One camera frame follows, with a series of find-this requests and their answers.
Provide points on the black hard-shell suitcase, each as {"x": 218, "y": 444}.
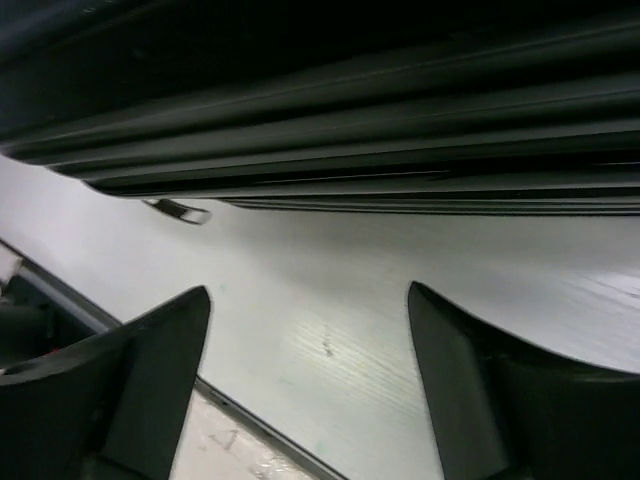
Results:
{"x": 501, "y": 108}

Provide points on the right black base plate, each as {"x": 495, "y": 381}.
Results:
{"x": 33, "y": 324}

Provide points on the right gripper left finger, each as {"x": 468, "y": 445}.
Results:
{"x": 111, "y": 406}

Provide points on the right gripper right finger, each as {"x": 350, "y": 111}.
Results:
{"x": 502, "y": 408}

